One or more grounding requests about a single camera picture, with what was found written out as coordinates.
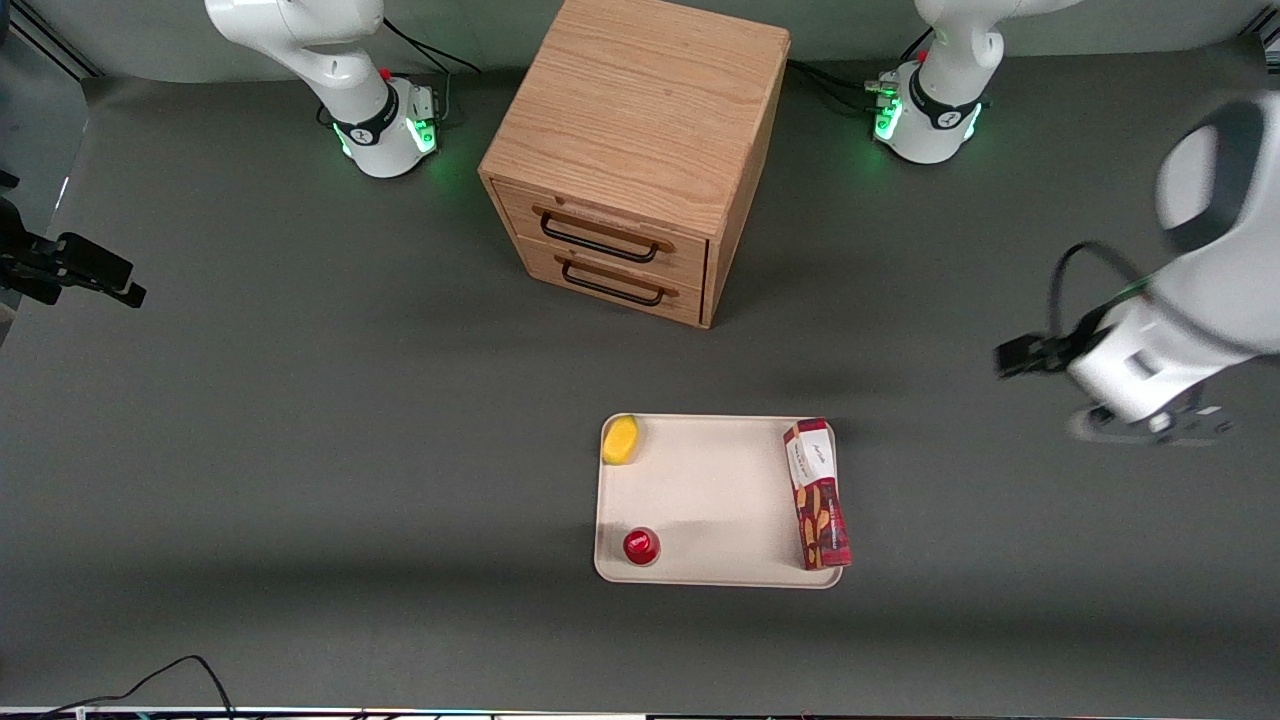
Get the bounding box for long black drawer handle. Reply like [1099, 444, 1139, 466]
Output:
[533, 205, 675, 265]

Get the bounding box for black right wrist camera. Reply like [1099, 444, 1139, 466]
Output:
[0, 170, 148, 309]

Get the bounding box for wooden two-drawer cabinet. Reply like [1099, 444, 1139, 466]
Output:
[478, 0, 792, 330]

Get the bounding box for short black drawer handle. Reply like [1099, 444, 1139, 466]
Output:
[554, 255, 678, 308]

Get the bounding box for black left arm base cables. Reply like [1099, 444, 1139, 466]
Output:
[788, 30, 935, 113]

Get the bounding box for red cookie box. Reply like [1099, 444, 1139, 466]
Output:
[782, 417, 854, 572]

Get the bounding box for yellow lemon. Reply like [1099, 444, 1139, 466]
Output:
[601, 414, 641, 468]

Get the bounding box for beige plastic tray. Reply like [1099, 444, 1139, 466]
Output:
[593, 414, 844, 590]

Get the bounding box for wooden drawer with wide front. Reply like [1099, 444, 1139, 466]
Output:
[493, 181, 710, 292]

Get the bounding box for wooden drawer with narrow front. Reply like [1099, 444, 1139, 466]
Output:
[514, 238, 705, 327]

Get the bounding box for thin black loose cable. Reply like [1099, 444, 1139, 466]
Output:
[38, 654, 237, 720]

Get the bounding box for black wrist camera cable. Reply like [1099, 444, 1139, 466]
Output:
[1046, 239, 1153, 347]

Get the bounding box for black right arm base cable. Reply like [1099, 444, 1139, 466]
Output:
[382, 16, 483, 129]

